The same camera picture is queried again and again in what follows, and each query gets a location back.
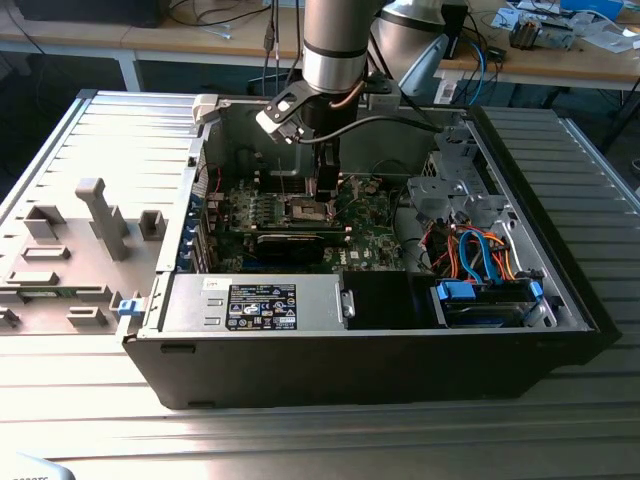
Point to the blue plastic clip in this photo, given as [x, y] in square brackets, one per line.
[127, 306]

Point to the hard disk in blue carrier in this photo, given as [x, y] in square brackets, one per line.
[485, 307]

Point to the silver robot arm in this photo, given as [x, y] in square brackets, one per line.
[335, 50]

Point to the beige case latch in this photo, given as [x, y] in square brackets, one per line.
[205, 107]

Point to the CPU cooler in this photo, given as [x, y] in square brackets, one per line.
[525, 34]

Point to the green RAM stick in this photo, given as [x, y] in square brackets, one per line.
[42, 293]

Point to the wooden desk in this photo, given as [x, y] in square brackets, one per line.
[550, 62]
[150, 37]

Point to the black box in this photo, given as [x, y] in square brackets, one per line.
[90, 12]

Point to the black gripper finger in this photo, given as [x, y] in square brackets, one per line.
[329, 172]

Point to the blue box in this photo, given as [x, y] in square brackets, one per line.
[592, 7]

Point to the pale grey device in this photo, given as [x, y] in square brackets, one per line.
[30, 470]

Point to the green motherboard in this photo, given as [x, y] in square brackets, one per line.
[370, 235]

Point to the silver coin battery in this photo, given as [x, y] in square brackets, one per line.
[370, 188]

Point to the black graphics card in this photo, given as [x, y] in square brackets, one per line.
[290, 247]

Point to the white paper sheets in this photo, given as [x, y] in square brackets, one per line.
[615, 40]

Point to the grey parts rack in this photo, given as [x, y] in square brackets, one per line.
[100, 250]

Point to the CPU socket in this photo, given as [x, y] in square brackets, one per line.
[300, 219]

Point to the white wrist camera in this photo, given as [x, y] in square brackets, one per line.
[277, 127]

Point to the silver power supply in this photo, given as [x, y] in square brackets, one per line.
[200, 305]

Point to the black PC case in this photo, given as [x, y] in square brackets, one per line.
[350, 370]

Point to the metal drive cage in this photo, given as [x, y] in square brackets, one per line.
[435, 192]

